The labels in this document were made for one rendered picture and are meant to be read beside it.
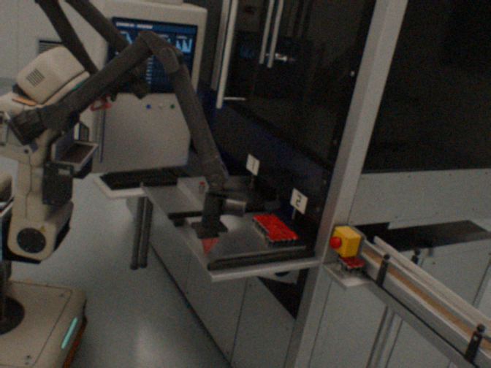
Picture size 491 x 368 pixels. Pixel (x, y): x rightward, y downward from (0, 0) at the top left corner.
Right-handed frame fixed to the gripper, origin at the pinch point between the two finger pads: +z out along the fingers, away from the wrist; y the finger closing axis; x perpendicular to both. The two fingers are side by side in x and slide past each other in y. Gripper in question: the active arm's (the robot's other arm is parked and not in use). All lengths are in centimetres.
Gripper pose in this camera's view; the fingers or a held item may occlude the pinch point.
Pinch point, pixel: (205, 251)
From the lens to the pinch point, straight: 166.0
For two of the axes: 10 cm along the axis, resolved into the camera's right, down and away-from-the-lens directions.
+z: -1.7, 9.2, 3.6
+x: -4.7, -4.0, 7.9
